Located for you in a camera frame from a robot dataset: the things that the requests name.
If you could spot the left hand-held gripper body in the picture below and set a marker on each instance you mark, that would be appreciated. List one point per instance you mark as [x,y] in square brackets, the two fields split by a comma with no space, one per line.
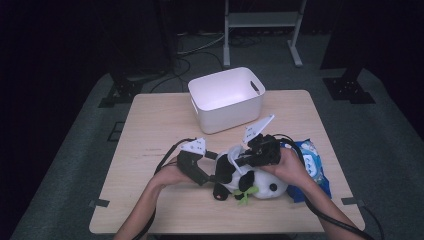
[188,163]

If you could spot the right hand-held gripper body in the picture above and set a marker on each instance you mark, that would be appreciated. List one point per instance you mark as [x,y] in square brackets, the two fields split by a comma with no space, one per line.
[266,151]

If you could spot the white wet wipe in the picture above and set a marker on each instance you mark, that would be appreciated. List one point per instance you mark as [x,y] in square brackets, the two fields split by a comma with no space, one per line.
[233,153]

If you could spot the panda plush toy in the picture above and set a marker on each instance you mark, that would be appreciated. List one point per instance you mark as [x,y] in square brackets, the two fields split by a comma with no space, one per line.
[263,186]

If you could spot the blue wet wipes pack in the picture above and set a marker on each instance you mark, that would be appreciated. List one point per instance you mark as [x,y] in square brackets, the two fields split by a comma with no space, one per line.
[315,163]

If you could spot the person's left hand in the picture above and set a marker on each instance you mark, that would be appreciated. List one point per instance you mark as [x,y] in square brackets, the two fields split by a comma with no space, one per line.
[170,175]

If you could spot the person's right hand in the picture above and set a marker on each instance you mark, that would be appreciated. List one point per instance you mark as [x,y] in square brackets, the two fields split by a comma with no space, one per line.
[291,170]

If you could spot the white plastic storage box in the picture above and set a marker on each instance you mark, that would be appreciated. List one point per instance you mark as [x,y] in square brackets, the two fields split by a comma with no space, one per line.
[230,115]

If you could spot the black tape square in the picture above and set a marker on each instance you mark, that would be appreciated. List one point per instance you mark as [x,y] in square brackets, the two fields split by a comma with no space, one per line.
[109,137]

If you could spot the grey tape strip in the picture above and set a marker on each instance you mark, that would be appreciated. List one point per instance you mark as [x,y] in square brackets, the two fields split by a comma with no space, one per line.
[350,201]
[99,203]

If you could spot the black stand base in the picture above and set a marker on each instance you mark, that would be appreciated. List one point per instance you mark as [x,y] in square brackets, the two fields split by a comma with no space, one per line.
[121,91]
[348,88]

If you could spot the white metal stand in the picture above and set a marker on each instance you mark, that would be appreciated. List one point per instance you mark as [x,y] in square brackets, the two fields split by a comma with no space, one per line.
[260,19]

